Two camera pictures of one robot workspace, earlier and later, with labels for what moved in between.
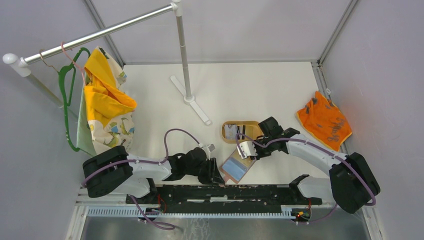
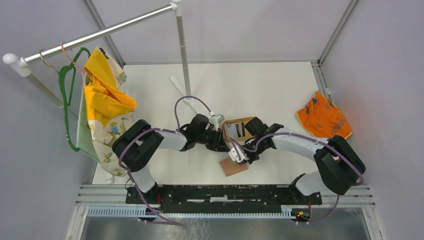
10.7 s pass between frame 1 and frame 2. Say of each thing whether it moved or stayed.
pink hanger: stayed
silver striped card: stayed
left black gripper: moved
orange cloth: stayed
